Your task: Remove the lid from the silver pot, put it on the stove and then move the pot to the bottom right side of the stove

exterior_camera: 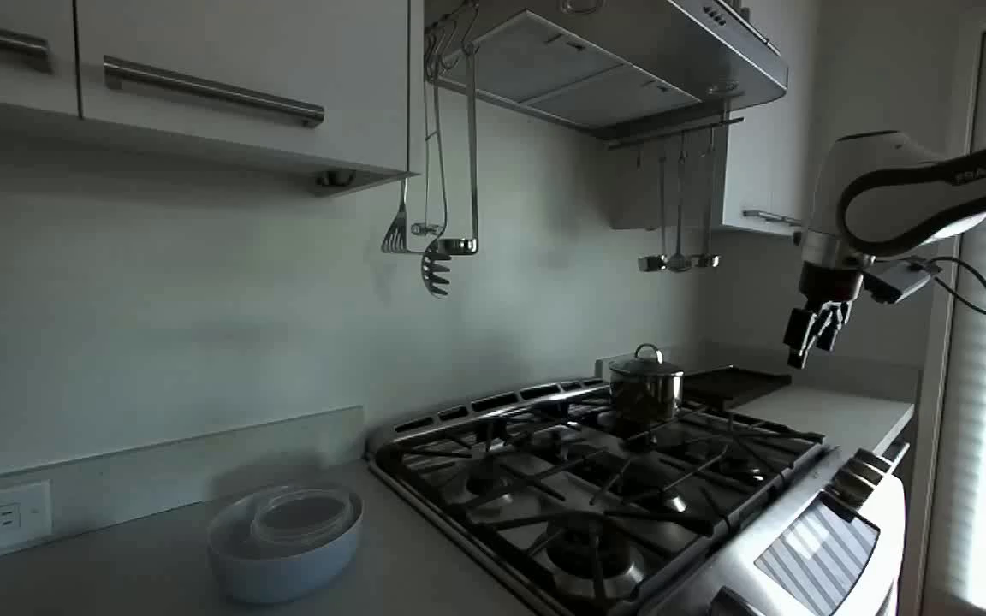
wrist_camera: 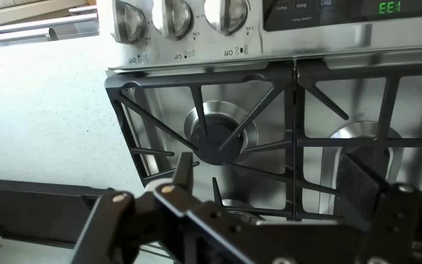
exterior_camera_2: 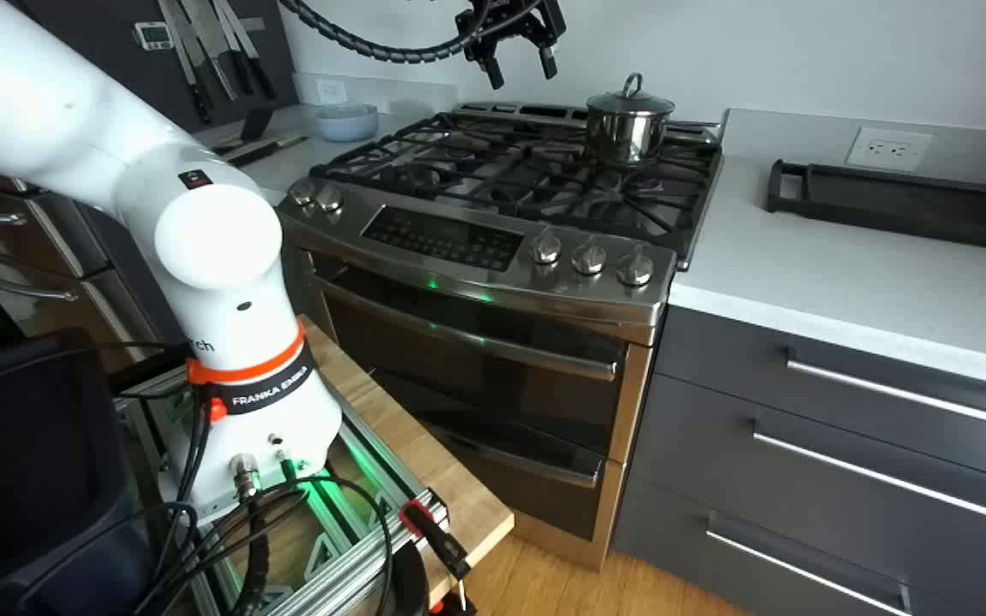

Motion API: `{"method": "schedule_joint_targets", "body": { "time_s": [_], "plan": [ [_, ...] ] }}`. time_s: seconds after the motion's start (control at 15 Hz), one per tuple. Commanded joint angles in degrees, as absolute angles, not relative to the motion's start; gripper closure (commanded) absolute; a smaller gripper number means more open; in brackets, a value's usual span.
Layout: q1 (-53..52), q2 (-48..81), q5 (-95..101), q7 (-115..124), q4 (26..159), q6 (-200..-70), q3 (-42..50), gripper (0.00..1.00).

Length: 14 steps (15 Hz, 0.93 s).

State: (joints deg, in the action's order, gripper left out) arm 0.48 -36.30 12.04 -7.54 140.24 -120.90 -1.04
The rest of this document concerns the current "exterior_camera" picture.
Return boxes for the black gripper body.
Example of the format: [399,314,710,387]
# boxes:
[796,261,867,314]

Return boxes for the glass pot lid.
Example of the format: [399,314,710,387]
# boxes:
[610,340,684,383]

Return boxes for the silver steel pot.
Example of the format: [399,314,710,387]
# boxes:
[604,368,686,434]

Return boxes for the black griddle tray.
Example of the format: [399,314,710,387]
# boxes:
[677,368,793,413]

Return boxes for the hanging steel ladle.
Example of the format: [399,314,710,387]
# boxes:
[665,145,697,277]
[690,138,726,275]
[636,146,672,277]

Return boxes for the white corner upper cabinet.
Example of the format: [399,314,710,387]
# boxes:
[718,0,820,240]

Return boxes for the stainless gas range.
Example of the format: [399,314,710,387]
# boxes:
[362,372,914,616]

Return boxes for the stainless range hood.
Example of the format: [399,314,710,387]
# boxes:
[422,0,793,145]

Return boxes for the hanging slotted pasta spoon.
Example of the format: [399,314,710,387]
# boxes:
[418,46,481,298]

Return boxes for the hanging thin steel utensil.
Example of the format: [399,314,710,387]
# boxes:
[406,80,453,242]

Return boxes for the hanging steel spatula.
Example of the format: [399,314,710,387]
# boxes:
[376,0,418,258]

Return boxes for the under-cabinet puck light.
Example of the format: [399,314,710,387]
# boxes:
[312,167,360,196]

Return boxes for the pale blue lidded bowl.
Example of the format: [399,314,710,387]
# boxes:
[206,479,365,608]

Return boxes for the wide white upper cabinet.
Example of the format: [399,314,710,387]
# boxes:
[74,0,429,180]

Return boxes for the narrow white upper cabinet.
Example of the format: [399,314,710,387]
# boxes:
[0,0,83,120]

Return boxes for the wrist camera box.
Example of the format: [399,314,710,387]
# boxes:
[860,258,936,309]

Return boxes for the steel utensil rail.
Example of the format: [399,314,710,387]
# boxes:
[604,112,746,155]

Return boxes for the long steel cabinet handle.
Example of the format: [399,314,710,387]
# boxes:
[99,55,329,131]

